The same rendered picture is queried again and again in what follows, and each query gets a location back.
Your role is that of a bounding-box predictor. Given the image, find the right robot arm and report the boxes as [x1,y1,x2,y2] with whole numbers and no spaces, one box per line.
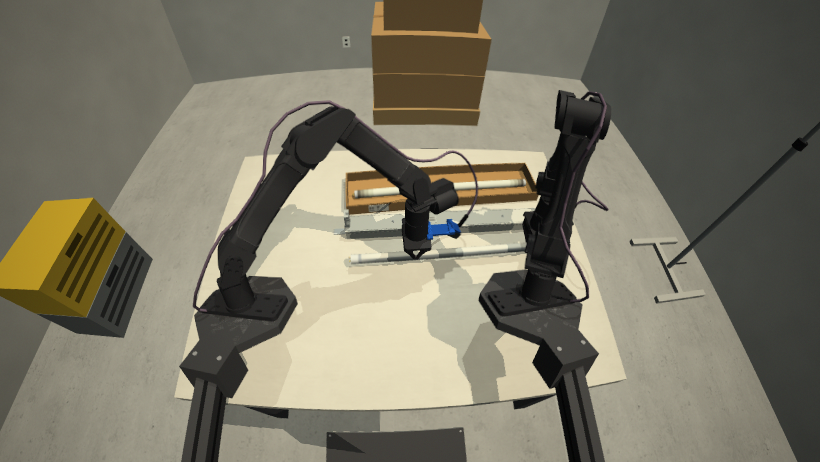
[488,90,611,317]

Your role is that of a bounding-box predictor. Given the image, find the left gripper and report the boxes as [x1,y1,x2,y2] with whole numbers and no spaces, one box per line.
[402,218,461,260]

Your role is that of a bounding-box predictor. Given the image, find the tan open cardboard box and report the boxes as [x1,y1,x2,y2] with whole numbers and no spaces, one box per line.
[346,163,539,215]

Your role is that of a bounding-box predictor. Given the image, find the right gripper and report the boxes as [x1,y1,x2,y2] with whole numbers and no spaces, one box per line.
[522,209,542,242]

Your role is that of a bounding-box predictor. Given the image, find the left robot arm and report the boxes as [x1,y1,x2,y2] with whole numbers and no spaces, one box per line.
[200,106,459,321]

